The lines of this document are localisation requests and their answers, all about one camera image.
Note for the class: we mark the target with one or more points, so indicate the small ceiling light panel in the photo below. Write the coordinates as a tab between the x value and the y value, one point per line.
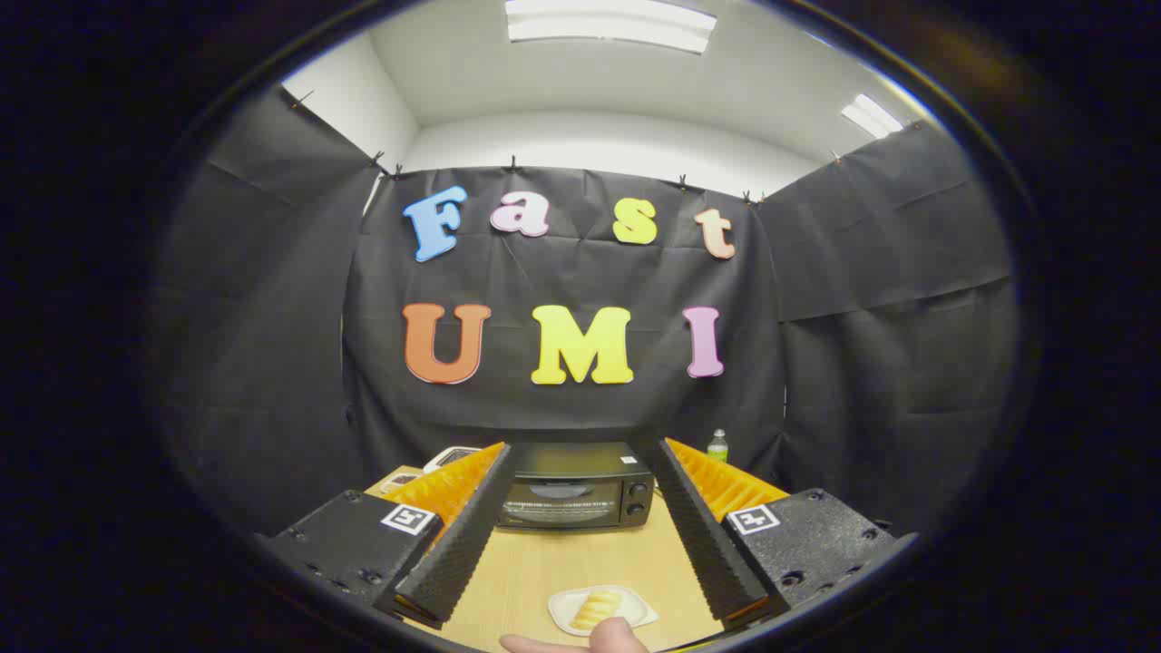
871	116

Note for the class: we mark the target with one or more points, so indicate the black toaster oven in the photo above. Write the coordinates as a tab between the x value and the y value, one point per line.
571	462

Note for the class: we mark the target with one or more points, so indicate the white rectangular plate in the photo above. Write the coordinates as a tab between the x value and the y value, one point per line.
635	606

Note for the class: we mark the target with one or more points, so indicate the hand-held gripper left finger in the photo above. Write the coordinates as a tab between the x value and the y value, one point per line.
458	544

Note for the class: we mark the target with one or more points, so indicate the large ceiling light panel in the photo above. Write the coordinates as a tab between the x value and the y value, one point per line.
608	23

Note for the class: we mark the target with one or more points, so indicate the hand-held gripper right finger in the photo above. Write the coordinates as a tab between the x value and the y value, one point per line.
712	544

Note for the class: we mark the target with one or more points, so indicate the ridged yellow bread roll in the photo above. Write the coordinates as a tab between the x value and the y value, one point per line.
596	609

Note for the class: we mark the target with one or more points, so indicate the white slot toaster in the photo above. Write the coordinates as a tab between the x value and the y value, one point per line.
449	458

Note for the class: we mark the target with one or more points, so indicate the green label plastic bottle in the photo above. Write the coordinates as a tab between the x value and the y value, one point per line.
717	447

